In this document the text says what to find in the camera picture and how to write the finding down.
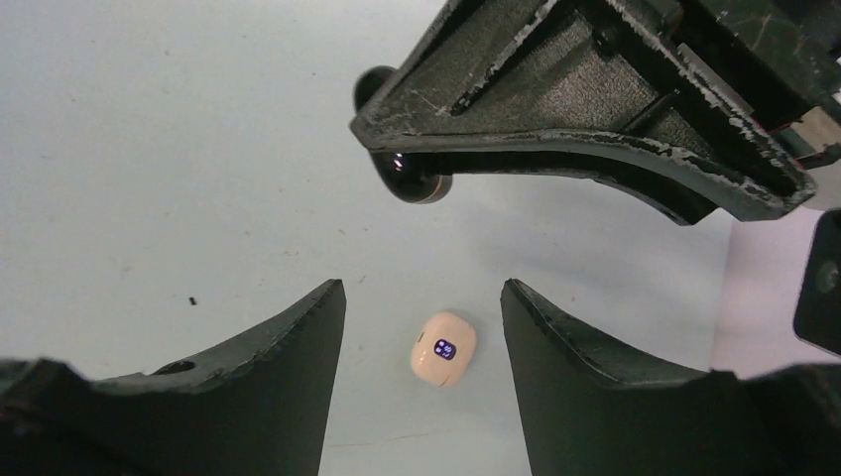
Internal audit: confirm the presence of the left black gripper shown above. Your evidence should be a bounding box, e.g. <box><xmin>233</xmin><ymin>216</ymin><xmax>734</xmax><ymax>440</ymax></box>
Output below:
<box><xmin>617</xmin><ymin>1</ymin><xmax>840</xmax><ymax>172</ymax></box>

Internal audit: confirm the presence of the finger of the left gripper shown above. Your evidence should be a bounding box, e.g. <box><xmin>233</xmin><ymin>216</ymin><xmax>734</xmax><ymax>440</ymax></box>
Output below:
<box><xmin>350</xmin><ymin>1</ymin><xmax>817</xmax><ymax>226</ymax></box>

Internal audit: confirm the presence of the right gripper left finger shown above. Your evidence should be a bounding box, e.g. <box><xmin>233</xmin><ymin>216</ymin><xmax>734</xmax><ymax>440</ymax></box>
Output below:
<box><xmin>1</xmin><ymin>280</ymin><xmax>346</xmax><ymax>475</ymax></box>

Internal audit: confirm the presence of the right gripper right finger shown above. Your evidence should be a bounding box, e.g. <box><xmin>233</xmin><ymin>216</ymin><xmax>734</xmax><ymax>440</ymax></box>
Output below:
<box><xmin>501</xmin><ymin>279</ymin><xmax>840</xmax><ymax>475</ymax></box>

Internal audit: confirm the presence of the beige earbud charging case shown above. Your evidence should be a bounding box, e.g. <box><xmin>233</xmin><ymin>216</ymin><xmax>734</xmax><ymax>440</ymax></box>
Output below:
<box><xmin>410</xmin><ymin>311</ymin><xmax>477</xmax><ymax>387</ymax></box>

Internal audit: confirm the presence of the black earbud charging case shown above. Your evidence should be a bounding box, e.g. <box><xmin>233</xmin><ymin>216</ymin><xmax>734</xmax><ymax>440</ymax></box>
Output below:
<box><xmin>353</xmin><ymin>65</ymin><xmax>453</xmax><ymax>204</ymax></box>

